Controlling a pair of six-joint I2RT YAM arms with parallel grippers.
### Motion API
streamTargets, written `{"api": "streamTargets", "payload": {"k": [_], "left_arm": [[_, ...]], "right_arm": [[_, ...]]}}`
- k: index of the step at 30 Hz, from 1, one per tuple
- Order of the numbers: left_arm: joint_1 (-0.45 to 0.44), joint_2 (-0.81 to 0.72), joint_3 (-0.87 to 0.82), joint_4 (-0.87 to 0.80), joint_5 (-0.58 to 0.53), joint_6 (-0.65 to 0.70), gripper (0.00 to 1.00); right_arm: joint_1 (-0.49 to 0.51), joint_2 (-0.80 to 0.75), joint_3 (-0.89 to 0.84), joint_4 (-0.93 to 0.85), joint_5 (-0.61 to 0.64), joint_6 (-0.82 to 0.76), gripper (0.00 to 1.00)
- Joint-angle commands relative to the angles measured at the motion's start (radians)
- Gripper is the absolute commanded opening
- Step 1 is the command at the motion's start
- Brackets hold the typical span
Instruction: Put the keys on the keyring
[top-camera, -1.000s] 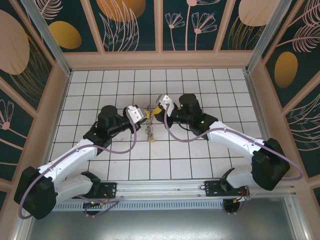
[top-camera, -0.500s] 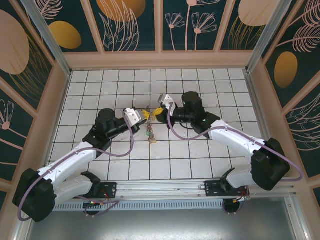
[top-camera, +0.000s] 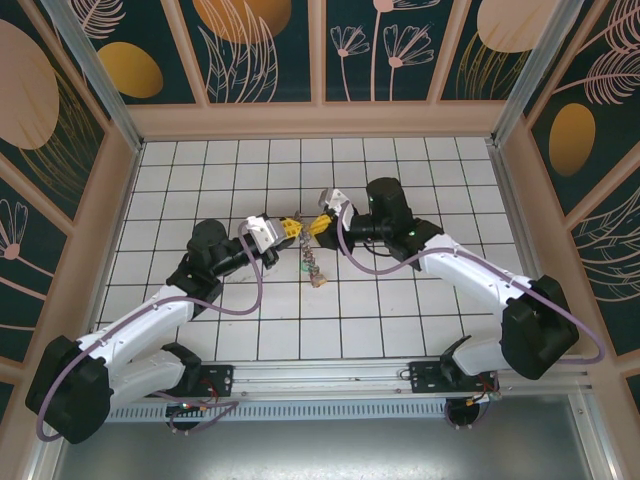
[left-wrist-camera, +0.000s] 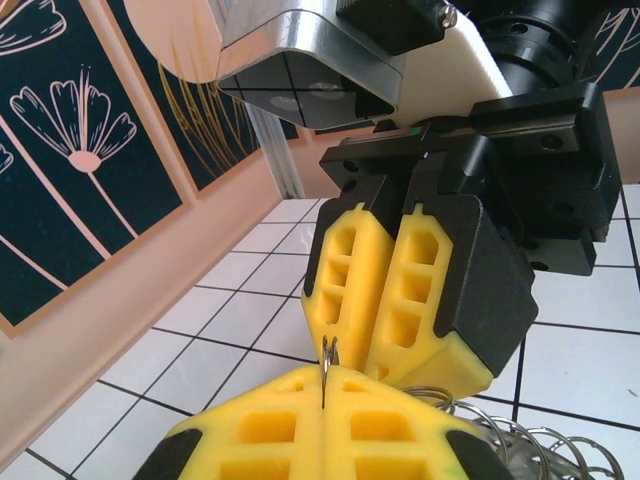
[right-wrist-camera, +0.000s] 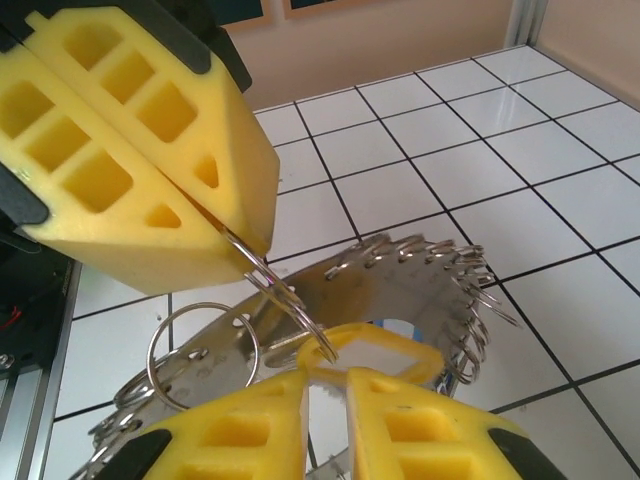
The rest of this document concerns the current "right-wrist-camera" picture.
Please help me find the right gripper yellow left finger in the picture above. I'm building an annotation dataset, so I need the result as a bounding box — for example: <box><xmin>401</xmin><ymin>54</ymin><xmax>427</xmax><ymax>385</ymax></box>
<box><xmin>114</xmin><ymin>371</ymin><xmax>308</xmax><ymax>480</ymax></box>

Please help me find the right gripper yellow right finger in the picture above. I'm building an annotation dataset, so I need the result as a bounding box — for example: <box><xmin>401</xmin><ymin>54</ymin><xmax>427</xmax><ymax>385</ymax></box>
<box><xmin>346</xmin><ymin>366</ymin><xmax>569</xmax><ymax>480</ymax></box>

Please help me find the key ring with coloured tags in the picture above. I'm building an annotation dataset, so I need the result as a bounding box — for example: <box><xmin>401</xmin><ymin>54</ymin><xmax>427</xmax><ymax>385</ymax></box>
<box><xmin>87</xmin><ymin>233</ymin><xmax>522</xmax><ymax>480</ymax></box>

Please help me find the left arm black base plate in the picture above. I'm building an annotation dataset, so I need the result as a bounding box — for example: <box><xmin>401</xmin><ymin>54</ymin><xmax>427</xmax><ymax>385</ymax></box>
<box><xmin>0</xmin><ymin>239</ymin><xmax>77</xmax><ymax>374</ymax></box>

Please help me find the left aluminium frame post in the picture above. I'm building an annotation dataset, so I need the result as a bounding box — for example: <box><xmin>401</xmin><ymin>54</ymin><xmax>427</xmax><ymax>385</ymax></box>
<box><xmin>503</xmin><ymin>0</ymin><xmax>549</xmax><ymax>49</ymax></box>

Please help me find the key with yellow tag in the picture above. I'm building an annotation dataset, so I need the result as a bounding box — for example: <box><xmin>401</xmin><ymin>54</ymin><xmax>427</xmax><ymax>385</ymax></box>
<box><xmin>296</xmin><ymin>321</ymin><xmax>446</xmax><ymax>389</ymax></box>

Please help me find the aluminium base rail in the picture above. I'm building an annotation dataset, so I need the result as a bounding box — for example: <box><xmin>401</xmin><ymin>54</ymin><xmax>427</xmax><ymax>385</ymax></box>
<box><xmin>0</xmin><ymin>349</ymin><xmax>77</xmax><ymax>480</ymax></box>

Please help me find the large steel split ring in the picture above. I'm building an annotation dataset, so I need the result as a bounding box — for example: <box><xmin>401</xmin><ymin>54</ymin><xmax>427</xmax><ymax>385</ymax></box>
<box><xmin>146</xmin><ymin>301</ymin><xmax>263</xmax><ymax>413</ymax></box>

